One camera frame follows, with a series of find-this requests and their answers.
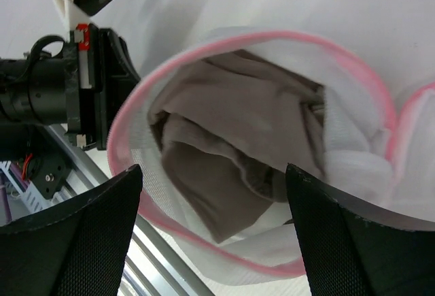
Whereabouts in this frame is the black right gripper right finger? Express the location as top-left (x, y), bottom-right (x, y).
top-left (285, 164), bottom-right (434, 295)

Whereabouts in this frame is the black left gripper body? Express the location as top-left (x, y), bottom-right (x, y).
top-left (63, 24), bottom-right (140, 150)

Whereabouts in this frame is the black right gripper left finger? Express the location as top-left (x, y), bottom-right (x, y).
top-left (1, 165), bottom-right (142, 295)

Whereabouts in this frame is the white mesh bag pink zipper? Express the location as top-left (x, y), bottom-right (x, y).
top-left (107, 27), bottom-right (434, 286)

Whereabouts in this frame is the mauve bra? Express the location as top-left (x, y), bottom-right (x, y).
top-left (148, 50), bottom-right (324, 243)

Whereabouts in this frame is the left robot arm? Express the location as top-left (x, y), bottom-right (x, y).
top-left (1, 24), bottom-right (140, 161)

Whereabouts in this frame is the white slotted cable duct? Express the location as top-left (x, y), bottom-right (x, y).
top-left (1, 161), bottom-right (50, 214)

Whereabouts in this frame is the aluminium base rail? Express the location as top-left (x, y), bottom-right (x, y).
top-left (46, 125), bottom-right (213, 295)

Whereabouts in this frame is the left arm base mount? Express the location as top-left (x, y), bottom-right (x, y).
top-left (21, 152), bottom-right (69, 199)

